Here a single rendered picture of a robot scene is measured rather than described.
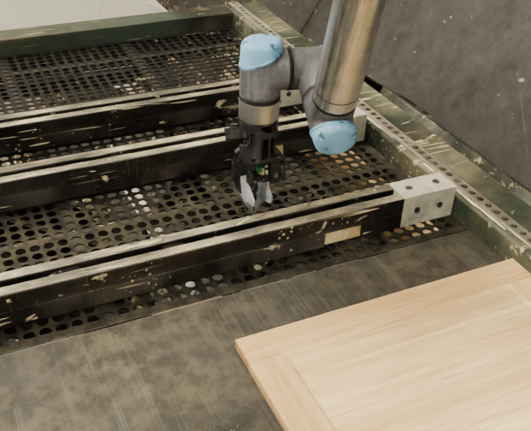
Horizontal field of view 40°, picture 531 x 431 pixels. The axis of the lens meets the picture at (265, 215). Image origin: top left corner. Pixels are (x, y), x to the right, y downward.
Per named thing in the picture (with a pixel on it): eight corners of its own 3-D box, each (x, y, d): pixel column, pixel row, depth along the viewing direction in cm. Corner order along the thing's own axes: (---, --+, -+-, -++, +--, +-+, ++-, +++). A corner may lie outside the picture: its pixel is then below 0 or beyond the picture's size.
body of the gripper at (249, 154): (249, 191, 139) (250, 134, 132) (232, 169, 145) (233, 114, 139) (286, 183, 142) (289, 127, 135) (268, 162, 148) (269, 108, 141)
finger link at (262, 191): (262, 222, 147) (263, 182, 142) (250, 206, 151) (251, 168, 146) (276, 219, 148) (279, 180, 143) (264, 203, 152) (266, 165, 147)
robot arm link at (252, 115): (232, 92, 136) (273, 85, 139) (232, 115, 139) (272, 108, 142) (248, 109, 131) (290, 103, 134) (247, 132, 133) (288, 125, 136)
